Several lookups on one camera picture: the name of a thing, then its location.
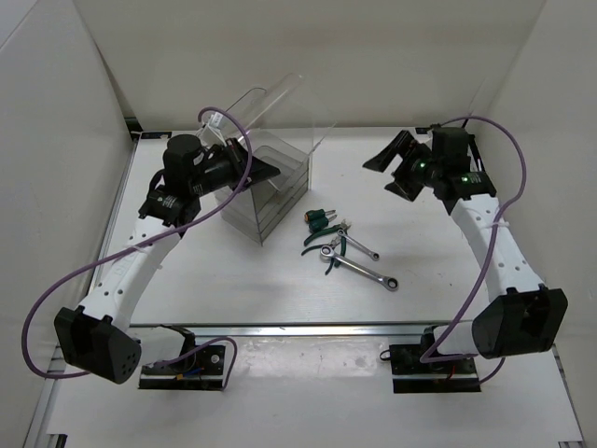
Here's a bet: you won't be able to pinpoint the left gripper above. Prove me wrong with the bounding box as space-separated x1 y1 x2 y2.
188 137 279 197

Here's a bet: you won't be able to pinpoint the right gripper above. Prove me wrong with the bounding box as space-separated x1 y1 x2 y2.
363 132 442 203

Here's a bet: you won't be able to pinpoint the clear plastic drawer organizer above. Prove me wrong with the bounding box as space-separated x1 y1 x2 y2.
197 74 335 244

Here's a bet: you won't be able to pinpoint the small ratchet wrench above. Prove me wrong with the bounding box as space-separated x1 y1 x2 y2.
337 229 380 261

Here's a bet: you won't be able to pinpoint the large ratchet wrench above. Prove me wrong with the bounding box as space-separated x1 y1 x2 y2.
320 245 399 291

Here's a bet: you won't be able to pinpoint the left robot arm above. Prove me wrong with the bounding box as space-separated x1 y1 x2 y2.
54 107 280 385

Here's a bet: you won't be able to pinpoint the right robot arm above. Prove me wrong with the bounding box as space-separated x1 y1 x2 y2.
363 126 568 373

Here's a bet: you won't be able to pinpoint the green stubby screwdriver orange cap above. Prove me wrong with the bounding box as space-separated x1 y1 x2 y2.
304 209 336 223

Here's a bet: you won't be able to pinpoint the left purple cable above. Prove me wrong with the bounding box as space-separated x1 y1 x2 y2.
21 107 257 391

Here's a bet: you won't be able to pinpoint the green handled cutting pliers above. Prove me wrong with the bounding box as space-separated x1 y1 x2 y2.
303 220 352 246

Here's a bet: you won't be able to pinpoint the green handled small pliers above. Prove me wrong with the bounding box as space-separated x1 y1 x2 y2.
300 235 349 276

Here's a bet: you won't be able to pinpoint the aluminium front rail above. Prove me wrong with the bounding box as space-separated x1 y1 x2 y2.
132 319 461 338

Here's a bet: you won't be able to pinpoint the aluminium rail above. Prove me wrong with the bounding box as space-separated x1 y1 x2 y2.
132 319 461 338
551 344 587 448

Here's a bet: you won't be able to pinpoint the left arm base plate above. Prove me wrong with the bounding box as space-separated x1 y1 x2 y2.
138 325 238 391

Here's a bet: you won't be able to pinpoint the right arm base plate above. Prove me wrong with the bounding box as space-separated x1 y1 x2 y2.
380 344 481 394

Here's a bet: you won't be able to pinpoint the aluminium right rail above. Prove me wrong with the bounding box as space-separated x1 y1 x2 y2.
551 344 587 448

